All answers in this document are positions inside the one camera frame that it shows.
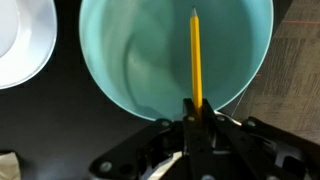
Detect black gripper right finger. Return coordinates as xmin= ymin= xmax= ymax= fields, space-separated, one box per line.
xmin=202 ymin=99 xmax=320 ymax=180

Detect yellow pencil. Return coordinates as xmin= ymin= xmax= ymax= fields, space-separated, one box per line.
xmin=190 ymin=6 xmax=203 ymax=116

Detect crumpled cream cloth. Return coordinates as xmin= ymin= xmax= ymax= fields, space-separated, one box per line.
xmin=0 ymin=152 xmax=21 ymax=180

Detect teal bowl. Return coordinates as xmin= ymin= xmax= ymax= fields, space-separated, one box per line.
xmin=79 ymin=0 xmax=274 ymax=120

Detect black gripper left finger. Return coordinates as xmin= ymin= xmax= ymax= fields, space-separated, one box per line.
xmin=89 ymin=98 xmax=197 ymax=180

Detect white plate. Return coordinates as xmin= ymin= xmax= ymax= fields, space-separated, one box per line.
xmin=0 ymin=0 xmax=58 ymax=89

